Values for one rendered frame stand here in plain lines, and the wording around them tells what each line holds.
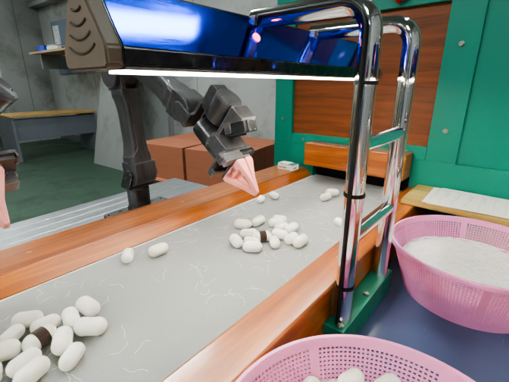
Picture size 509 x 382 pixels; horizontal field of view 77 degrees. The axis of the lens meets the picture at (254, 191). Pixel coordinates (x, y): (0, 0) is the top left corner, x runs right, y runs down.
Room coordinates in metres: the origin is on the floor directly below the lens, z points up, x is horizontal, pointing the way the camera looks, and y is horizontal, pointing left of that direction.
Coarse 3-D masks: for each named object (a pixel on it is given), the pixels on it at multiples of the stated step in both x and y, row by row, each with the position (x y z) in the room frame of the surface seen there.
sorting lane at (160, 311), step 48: (288, 192) 0.86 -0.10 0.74; (192, 240) 0.56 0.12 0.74; (336, 240) 0.56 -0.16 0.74; (48, 288) 0.41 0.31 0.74; (96, 288) 0.41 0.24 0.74; (144, 288) 0.41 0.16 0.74; (192, 288) 0.41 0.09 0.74; (240, 288) 0.41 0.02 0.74; (96, 336) 0.31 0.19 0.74; (144, 336) 0.31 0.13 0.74; (192, 336) 0.31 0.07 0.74
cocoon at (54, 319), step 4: (48, 316) 0.32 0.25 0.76; (52, 316) 0.32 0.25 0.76; (56, 316) 0.33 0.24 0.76; (36, 320) 0.32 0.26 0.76; (40, 320) 0.32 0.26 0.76; (44, 320) 0.32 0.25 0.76; (48, 320) 0.32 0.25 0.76; (52, 320) 0.32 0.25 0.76; (56, 320) 0.32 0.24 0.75; (60, 320) 0.33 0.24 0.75; (32, 324) 0.31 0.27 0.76; (36, 324) 0.31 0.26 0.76; (40, 324) 0.31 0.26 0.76; (56, 324) 0.32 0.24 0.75; (32, 328) 0.31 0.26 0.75; (36, 328) 0.31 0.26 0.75
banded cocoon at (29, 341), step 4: (44, 324) 0.31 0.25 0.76; (48, 324) 0.31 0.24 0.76; (52, 324) 0.31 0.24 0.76; (48, 328) 0.30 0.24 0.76; (52, 328) 0.30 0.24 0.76; (56, 328) 0.31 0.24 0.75; (52, 332) 0.30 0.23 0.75; (28, 336) 0.29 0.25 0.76; (32, 336) 0.29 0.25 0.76; (52, 336) 0.30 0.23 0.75; (24, 340) 0.28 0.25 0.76; (28, 340) 0.28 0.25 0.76; (32, 340) 0.28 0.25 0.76; (36, 340) 0.28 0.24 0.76; (24, 344) 0.28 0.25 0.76; (28, 344) 0.28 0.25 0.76; (32, 344) 0.28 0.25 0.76; (36, 344) 0.28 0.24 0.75; (40, 344) 0.29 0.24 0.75; (24, 348) 0.28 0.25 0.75; (28, 348) 0.28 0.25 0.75; (40, 348) 0.29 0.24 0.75
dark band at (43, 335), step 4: (40, 328) 0.30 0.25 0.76; (44, 328) 0.30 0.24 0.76; (32, 332) 0.29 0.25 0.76; (36, 332) 0.29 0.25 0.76; (40, 332) 0.29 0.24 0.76; (44, 332) 0.30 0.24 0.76; (48, 332) 0.30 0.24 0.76; (36, 336) 0.29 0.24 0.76; (40, 336) 0.29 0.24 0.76; (44, 336) 0.29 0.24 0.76; (48, 336) 0.30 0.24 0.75; (40, 340) 0.29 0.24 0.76; (44, 340) 0.29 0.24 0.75; (48, 340) 0.29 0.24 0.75; (44, 344) 0.29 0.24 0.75
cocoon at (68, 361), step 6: (78, 342) 0.28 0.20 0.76; (72, 348) 0.27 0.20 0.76; (78, 348) 0.27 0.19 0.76; (84, 348) 0.28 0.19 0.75; (66, 354) 0.26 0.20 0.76; (72, 354) 0.27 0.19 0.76; (78, 354) 0.27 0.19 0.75; (60, 360) 0.26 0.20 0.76; (66, 360) 0.26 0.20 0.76; (72, 360) 0.26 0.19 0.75; (78, 360) 0.27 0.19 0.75; (60, 366) 0.26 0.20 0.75; (66, 366) 0.26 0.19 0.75; (72, 366) 0.26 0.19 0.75
